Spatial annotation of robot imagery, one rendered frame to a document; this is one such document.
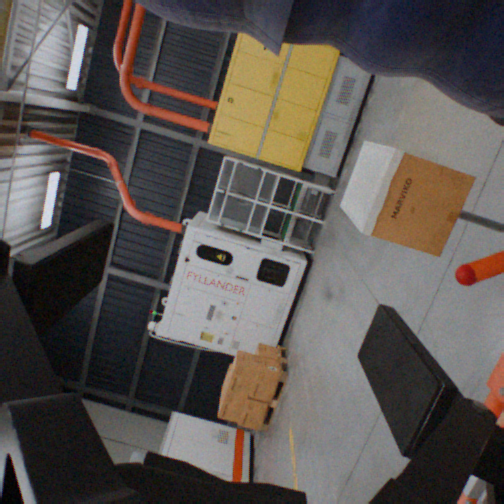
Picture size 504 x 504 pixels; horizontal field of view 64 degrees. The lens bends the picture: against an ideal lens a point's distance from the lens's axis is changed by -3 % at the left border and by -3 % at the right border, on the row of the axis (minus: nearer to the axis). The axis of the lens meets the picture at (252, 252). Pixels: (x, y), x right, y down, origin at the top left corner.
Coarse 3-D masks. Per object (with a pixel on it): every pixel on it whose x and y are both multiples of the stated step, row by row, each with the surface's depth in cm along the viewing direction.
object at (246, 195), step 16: (224, 160) 743; (240, 160) 800; (224, 176) 752; (240, 176) 752; (256, 176) 751; (272, 176) 750; (288, 176) 748; (224, 192) 755; (240, 192) 756; (256, 192) 759; (272, 192) 758; (288, 192) 816; (224, 208) 768; (240, 208) 767; (256, 208) 767; (272, 208) 825; (288, 208) 823; (224, 224) 774; (240, 224) 775; (256, 224) 775; (272, 224) 834; (272, 240) 780
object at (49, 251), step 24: (72, 240) 15; (96, 240) 17; (24, 264) 12; (48, 264) 13; (72, 264) 15; (96, 264) 18; (24, 288) 12; (48, 288) 13; (72, 288) 16; (48, 312) 14
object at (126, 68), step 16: (128, 0) 733; (128, 16) 744; (128, 48) 726; (128, 64) 733; (128, 80) 744; (144, 80) 772; (128, 96) 747; (176, 96) 778; (192, 96) 777; (144, 112) 756; (160, 112) 754; (64, 144) 832; (80, 144) 838; (112, 160) 828; (128, 192) 793; (128, 208) 770; (160, 224) 767; (176, 224) 770
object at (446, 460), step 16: (464, 400) 13; (448, 416) 12; (464, 416) 12; (480, 416) 12; (448, 432) 11; (464, 432) 11; (480, 432) 11; (432, 448) 10; (448, 448) 10; (464, 448) 10; (480, 448) 10; (416, 464) 9; (432, 464) 9; (448, 464) 9; (464, 464) 10; (400, 480) 8; (416, 480) 9; (432, 480) 9; (448, 480) 9; (464, 480) 9; (384, 496) 7; (400, 496) 7; (416, 496) 7; (432, 496) 8; (448, 496) 8
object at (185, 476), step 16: (128, 464) 7; (144, 464) 7; (160, 464) 7; (176, 464) 7; (192, 464) 7; (128, 480) 7; (144, 480) 7; (160, 480) 7; (176, 480) 7; (192, 480) 7; (208, 480) 7; (224, 480) 7; (144, 496) 6; (160, 496) 7; (176, 496) 7; (192, 496) 7; (208, 496) 7; (224, 496) 7; (240, 496) 7; (256, 496) 7; (272, 496) 7; (288, 496) 7; (304, 496) 8
